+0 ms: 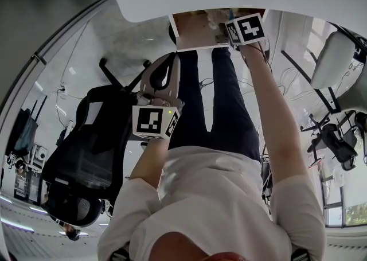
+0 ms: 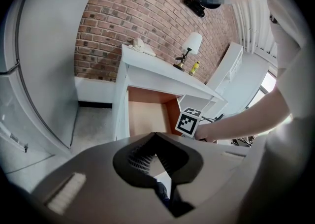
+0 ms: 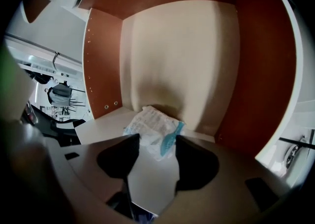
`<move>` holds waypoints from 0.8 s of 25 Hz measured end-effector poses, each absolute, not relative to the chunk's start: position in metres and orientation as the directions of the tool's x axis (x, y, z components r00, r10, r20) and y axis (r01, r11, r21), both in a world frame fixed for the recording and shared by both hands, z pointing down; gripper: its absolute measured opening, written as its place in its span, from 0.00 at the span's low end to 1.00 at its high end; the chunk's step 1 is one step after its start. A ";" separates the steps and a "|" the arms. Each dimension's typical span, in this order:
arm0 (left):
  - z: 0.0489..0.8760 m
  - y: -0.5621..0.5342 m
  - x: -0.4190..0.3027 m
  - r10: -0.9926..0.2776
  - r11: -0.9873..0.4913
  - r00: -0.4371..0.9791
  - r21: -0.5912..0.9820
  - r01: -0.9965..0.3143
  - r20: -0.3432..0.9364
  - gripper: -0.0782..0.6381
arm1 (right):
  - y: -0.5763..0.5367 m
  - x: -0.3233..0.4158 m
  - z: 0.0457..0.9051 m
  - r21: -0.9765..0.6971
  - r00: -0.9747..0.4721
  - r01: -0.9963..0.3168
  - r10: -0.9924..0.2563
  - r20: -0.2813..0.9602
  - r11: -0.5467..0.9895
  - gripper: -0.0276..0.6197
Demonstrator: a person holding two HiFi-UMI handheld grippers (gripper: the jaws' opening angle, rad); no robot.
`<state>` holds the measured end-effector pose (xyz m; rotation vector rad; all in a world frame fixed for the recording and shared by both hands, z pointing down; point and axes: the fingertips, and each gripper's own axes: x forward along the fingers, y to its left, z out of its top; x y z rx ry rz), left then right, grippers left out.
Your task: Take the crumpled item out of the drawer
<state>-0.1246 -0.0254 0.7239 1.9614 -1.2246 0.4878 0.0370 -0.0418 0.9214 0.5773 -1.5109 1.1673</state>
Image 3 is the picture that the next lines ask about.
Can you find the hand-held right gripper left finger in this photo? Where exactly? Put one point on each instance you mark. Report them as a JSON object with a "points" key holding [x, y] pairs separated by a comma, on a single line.
{"points": [[115, 159]]}

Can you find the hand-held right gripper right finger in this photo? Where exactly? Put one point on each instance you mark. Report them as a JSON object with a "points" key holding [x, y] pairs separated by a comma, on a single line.
{"points": [[197, 169]]}

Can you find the white item blue print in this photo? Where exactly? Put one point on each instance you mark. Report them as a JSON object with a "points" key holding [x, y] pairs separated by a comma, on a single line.
{"points": [[152, 127]]}

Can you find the round metal fixture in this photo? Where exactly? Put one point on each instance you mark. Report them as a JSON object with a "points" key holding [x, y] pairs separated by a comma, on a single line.
{"points": [[291, 155]]}

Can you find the black bar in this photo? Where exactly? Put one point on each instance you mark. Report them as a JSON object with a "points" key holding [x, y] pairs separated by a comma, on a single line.
{"points": [[297, 143]]}

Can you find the metal hook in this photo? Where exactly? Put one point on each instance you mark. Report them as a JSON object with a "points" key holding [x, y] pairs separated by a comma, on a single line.
{"points": [[56, 58]]}

